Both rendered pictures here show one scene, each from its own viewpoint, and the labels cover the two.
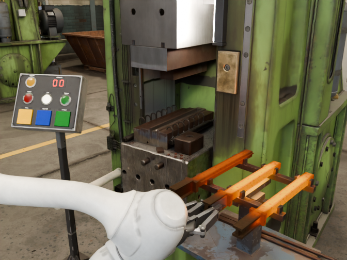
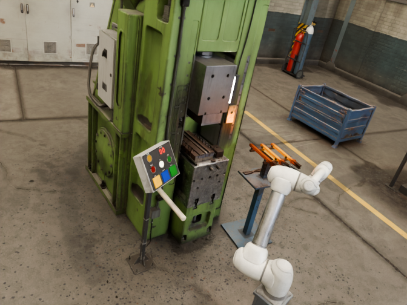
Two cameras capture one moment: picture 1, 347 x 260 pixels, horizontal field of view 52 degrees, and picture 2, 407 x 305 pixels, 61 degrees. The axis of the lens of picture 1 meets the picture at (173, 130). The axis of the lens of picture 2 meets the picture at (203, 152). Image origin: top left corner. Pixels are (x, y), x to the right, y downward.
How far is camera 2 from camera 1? 294 cm
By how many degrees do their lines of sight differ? 68
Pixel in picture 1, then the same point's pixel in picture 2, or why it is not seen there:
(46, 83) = (156, 154)
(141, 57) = (208, 120)
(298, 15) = not seen: hidden behind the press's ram
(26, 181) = (317, 177)
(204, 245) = (260, 183)
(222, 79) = (229, 117)
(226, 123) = (225, 135)
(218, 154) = not seen: hidden behind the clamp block
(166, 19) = (225, 100)
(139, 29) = (209, 106)
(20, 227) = (65, 286)
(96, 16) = not seen: outside the picture
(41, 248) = (107, 276)
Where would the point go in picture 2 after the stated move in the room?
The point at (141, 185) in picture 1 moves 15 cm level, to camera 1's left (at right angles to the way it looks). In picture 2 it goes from (202, 183) to (196, 191)
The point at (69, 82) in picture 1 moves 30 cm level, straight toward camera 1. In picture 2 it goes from (166, 147) to (205, 154)
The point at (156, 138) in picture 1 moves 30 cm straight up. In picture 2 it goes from (208, 156) to (214, 125)
